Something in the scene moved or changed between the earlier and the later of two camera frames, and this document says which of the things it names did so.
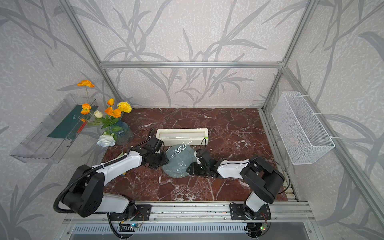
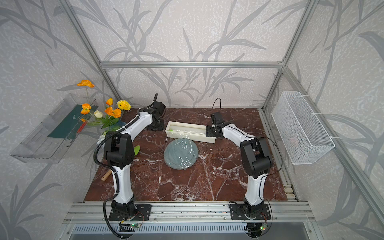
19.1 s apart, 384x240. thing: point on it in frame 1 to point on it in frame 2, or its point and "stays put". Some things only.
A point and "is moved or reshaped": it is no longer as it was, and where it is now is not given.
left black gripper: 165,160 to 162,128
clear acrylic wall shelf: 46,142 stays put
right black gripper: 192,168 to 208,131
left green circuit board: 135,225 stays put
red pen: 82,127 stays put
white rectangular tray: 196,136 is moved or reshaped
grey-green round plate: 179,156 is moved or reshaped
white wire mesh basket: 304,136 stays put
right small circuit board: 264,227 stays put
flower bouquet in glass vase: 119,131 stays put
